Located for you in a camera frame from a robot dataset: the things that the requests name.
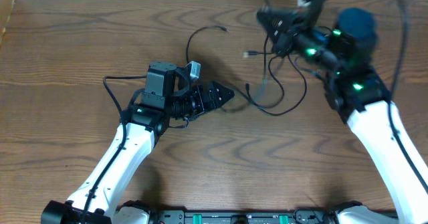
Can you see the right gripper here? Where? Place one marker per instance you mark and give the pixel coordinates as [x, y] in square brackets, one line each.
[282, 38]

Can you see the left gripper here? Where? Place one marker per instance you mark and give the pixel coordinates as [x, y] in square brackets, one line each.
[205, 98]

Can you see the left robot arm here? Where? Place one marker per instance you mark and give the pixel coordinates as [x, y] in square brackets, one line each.
[170, 92]

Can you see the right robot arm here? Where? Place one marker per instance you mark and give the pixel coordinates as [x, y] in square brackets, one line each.
[354, 89]

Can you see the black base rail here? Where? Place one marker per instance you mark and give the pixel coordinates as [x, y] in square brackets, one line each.
[234, 217]

